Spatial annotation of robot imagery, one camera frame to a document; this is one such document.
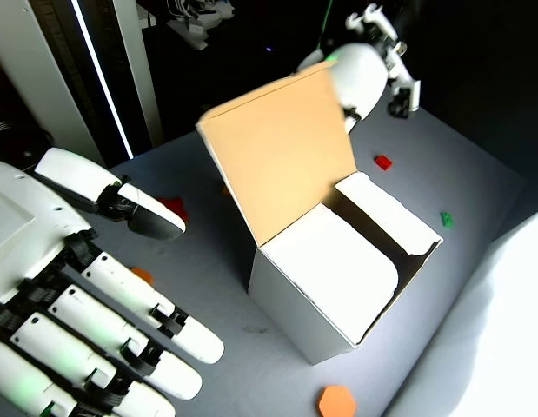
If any white cabinet frame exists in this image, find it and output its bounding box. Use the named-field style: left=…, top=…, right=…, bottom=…
left=0, top=0, right=165, bottom=169

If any white backdrop sheet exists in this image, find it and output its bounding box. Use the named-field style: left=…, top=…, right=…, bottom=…
left=383, top=206, right=538, bottom=417

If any grey table cloth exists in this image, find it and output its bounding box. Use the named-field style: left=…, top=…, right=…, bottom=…
left=0, top=102, right=530, bottom=417

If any orange hexagon block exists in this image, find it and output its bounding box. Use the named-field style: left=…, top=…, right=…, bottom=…
left=318, top=385, right=358, bottom=417
left=130, top=267, right=156, bottom=287

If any white device with cables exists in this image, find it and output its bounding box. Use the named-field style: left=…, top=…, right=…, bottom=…
left=166, top=0, right=236, bottom=52

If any brown cardboard box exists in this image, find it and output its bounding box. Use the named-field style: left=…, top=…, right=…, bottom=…
left=195, top=60, right=444, bottom=366

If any red star block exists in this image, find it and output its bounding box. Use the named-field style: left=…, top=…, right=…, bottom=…
left=157, top=197, right=190, bottom=223

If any green cable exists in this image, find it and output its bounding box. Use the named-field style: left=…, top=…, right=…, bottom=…
left=315, top=0, right=335, bottom=50

